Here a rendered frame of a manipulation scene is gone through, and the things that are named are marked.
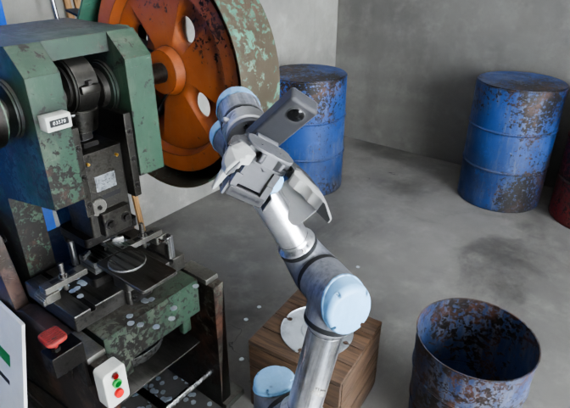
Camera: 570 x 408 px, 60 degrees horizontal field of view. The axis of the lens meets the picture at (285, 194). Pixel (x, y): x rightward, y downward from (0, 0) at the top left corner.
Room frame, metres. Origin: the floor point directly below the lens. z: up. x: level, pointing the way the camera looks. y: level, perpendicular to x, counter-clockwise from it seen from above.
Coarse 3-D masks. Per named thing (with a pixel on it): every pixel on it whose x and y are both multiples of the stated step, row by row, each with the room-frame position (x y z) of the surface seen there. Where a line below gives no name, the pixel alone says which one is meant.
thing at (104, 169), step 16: (96, 144) 1.44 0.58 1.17; (112, 144) 1.45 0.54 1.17; (96, 160) 1.39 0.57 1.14; (112, 160) 1.43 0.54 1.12; (96, 176) 1.38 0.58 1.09; (112, 176) 1.42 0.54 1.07; (96, 192) 1.37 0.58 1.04; (112, 192) 1.42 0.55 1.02; (96, 208) 1.35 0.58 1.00; (112, 208) 1.39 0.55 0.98; (128, 208) 1.42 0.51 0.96; (80, 224) 1.39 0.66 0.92; (96, 224) 1.36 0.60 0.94; (112, 224) 1.35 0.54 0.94; (128, 224) 1.41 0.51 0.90
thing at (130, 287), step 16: (112, 256) 1.41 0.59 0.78; (128, 256) 1.40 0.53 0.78; (144, 256) 1.40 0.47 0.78; (112, 272) 1.32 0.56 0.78; (128, 272) 1.32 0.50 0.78; (144, 272) 1.32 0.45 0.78; (160, 272) 1.32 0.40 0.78; (176, 272) 1.33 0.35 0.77; (128, 288) 1.31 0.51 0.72; (144, 288) 1.23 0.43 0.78; (128, 304) 1.31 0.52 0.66
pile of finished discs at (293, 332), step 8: (296, 312) 1.63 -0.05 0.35; (304, 312) 1.63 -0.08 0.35; (296, 320) 1.58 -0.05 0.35; (288, 328) 1.53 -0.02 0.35; (296, 328) 1.53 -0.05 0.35; (304, 328) 1.52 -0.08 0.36; (288, 336) 1.49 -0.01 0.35; (296, 336) 1.49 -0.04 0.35; (304, 336) 1.48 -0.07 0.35; (352, 336) 1.49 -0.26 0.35; (288, 344) 1.44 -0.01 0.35; (296, 344) 1.44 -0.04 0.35; (344, 344) 1.44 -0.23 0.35
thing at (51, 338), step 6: (48, 330) 1.07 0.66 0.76; (54, 330) 1.07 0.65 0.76; (60, 330) 1.07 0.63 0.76; (42, 336) 1.05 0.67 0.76; (48, 336) 1.05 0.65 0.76; (54, 336) 1.05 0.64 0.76; (60, 336) 1.05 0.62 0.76; (66, 336) 1.05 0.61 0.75; (42, 342) 1.03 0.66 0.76; (48, 342) 1.03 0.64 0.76; (54, 342) 1.03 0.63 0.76; (60, 342) 1.03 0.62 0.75; (48, 348) 1.02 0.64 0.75; (54, 348) 1.05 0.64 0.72
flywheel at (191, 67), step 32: (128, 0) 1.85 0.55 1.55; (160, 0) 1.75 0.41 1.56; (192, 0) 1.60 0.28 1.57; (160, 32) 1.76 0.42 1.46; (224, 32) 1.53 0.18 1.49; (192, 64) 1.67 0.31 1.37; (224, 64) 1.53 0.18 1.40; (160, 96) 1.78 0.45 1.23; (192, 96) 1.68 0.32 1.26; (160, 128) 1.80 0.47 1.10; (192, 128) 1.69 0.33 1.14; (192, 160) 1.65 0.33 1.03
